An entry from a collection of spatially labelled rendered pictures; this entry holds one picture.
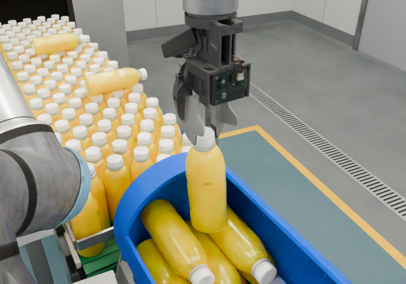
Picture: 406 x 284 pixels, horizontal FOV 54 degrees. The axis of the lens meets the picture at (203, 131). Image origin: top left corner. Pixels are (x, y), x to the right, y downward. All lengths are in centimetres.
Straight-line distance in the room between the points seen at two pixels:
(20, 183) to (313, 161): 262
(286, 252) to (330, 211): 178
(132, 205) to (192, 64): 32
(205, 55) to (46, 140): 25
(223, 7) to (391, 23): 439
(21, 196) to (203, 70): 27
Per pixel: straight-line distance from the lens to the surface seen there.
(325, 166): 297
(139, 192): 76
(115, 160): 102
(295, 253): 80
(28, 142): 58
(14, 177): 51
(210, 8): 52
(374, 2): 502
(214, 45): 53
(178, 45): 61
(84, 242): 101
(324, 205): 263
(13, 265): 48
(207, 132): 66
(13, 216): 51
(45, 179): 54
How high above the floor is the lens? 168
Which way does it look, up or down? 31 degrees down
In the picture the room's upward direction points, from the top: straight up
